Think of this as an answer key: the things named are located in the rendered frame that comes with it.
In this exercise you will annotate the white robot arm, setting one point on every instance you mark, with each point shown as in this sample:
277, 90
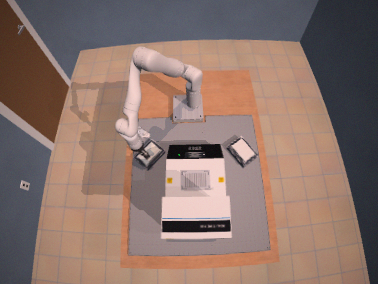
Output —
152, 61

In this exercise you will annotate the black rectangular frame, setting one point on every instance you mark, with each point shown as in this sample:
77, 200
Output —
236, 156

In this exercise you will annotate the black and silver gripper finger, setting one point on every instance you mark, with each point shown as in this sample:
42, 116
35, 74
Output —
145, 154

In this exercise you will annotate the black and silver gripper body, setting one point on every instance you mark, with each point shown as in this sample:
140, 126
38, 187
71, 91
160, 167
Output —
140, 149

